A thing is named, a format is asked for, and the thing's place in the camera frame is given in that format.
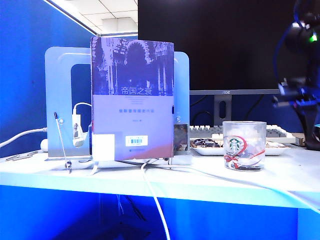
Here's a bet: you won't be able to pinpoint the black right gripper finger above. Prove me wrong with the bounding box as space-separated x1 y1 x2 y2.
296 106 316 149

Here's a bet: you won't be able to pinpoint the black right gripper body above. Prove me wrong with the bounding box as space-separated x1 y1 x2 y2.
272 77 320 110

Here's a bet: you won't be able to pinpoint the Starbucks drinking glass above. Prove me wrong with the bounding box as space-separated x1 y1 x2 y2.
222 120 267 172

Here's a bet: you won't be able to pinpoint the brown cardboard box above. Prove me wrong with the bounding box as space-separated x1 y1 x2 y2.
291 132 308 147

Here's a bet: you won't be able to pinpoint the grey monitor stand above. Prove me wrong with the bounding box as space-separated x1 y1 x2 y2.
213 94 233 127

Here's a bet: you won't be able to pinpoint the black AOC monitor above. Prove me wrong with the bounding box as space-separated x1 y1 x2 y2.
137 0 320 96

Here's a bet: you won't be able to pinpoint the beige and grey keyboard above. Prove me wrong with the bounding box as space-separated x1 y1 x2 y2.
189 124 297 145

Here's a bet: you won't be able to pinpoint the white tray with snacks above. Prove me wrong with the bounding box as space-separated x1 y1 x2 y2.
189 138 292 156

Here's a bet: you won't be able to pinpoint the small photo card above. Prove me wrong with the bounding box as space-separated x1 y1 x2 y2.
173 123 189 153

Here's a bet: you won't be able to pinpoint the purple hardcover book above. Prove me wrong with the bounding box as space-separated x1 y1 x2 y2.
90 36 175 161

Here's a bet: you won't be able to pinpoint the white square adapter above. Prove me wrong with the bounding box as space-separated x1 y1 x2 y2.
92 133 116 161

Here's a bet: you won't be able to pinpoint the white power plug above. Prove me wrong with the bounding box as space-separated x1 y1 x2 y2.
71 113 90 148

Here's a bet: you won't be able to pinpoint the thin black-tipped rod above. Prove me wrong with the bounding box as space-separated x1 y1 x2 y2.
53 112 73 174

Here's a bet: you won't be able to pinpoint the silver metal bookend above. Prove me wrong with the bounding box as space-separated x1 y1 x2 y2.
44 46 191 166

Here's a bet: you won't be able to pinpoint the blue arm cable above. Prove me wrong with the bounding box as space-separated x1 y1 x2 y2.
273 0 305 86

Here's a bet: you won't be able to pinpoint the long grey cable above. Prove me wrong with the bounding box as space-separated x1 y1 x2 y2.
148 163 320 216

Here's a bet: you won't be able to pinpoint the white charging cable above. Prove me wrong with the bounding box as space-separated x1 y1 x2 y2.
140 161 172 240

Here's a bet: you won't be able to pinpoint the wire book stand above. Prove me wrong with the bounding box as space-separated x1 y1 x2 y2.
89 157 175 176

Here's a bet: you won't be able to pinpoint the white plug cable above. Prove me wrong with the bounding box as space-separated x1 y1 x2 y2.
73 101 93 116

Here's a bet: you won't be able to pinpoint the thick white cable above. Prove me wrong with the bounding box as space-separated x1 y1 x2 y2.
0 126 49 148

